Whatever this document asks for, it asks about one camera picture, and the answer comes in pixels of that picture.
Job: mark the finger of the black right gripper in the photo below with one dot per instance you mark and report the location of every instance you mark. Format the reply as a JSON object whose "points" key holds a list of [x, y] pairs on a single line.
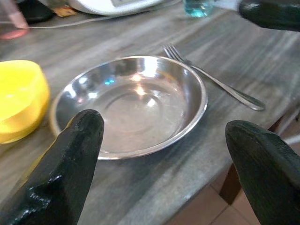
{"points": [[272, 14]]}

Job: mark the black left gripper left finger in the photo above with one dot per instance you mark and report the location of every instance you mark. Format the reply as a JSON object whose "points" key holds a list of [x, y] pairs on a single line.
{"points": [[63, 168]]}

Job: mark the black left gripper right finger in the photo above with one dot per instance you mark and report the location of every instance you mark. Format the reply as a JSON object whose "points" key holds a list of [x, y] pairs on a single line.
{"points": [[269, 178]]}

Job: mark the grey wooden side table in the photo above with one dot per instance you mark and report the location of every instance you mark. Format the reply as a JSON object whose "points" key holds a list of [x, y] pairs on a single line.
{"points": [[230, 185]]}

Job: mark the clear plastic water bottle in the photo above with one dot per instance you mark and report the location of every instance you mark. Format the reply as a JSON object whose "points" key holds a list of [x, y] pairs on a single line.
{"points": [[199, 8]]}

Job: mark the yellow plastic bowl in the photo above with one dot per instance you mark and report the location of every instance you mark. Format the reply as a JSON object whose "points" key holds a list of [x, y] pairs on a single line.
{"points": [[21, 100]]}

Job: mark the silver metal fork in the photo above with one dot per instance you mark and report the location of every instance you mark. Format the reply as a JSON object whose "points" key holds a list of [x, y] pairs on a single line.
{"points": [[220, 83]]}

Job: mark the stainless steel bowl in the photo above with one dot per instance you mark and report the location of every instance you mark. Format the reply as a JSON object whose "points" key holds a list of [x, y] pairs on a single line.
{"points": [[140, 110]]}

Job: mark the pink lidded plastic container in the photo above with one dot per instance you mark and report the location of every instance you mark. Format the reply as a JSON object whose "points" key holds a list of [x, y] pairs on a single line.
{"points": [[11, 21]]}

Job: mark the orange snack packet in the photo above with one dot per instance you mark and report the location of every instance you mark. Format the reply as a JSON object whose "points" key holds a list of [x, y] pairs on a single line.
{"points": [[64, 11]]}

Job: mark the dark round object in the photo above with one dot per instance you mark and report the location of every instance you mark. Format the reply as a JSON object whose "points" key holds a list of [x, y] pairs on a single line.
{"points": [[35, 10]]}

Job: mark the white kitchen appliance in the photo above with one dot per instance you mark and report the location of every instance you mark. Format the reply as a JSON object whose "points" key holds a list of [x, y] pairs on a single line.
{"points": [[105, 5]]}

